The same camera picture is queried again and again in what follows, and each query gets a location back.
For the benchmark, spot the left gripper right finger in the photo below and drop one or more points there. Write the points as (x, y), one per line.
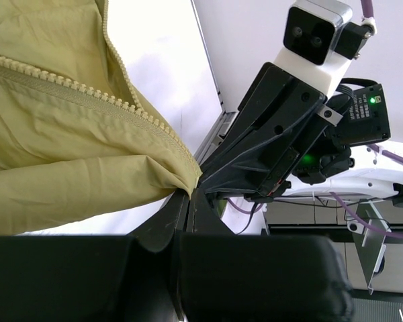
(228, 277)

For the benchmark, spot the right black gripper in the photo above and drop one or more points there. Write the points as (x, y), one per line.
(285, 127)

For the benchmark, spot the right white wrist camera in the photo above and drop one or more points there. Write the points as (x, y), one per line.
(320, 41)

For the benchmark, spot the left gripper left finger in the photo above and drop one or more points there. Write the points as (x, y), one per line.
(129, 277)

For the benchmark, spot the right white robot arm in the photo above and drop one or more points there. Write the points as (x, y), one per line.
(377, 174)

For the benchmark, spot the olive yellow jacket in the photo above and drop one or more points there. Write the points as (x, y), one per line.
(77, 139)

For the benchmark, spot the right side aluminium rail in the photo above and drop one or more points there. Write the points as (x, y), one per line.
(223, 118)

